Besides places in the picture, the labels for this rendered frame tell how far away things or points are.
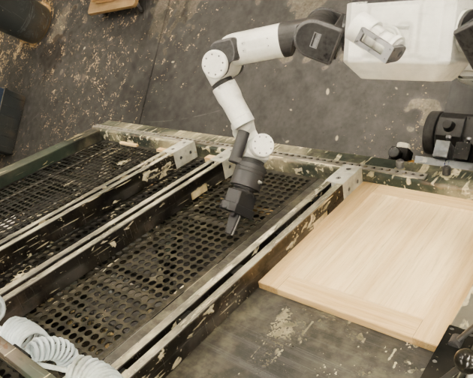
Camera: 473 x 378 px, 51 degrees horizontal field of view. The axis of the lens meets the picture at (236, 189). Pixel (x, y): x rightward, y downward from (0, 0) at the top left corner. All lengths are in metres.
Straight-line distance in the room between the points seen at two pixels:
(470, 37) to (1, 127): 4.42
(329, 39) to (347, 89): 1.54
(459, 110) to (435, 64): 1.21
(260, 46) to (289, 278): 0.61
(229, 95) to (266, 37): 0.19
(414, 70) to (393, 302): 0.52
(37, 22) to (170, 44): 1.79
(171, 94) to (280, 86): 0.92
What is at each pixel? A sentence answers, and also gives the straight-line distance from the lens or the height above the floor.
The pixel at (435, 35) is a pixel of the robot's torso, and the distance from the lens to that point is 1.18.
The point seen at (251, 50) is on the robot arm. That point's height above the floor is 1.38.
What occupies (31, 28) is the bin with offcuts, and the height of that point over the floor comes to 0.15.
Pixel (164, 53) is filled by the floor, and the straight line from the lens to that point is 3.84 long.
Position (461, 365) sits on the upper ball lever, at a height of 1.52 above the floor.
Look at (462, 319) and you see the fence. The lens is 1.08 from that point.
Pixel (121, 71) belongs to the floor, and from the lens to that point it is 4.14.
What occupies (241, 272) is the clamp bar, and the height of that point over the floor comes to 1.40.
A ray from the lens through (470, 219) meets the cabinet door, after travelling 1.43.
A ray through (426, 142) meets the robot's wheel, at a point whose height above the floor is 0.17.
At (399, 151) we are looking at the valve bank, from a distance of 1.72.
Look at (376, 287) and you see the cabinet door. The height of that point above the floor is 1.24.
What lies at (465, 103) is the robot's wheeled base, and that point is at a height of 0.17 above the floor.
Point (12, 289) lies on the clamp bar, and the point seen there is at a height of 1.64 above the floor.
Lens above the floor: 2.35
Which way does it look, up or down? 52 degrees down
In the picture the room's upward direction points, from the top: 70 degrees counter-clockwise
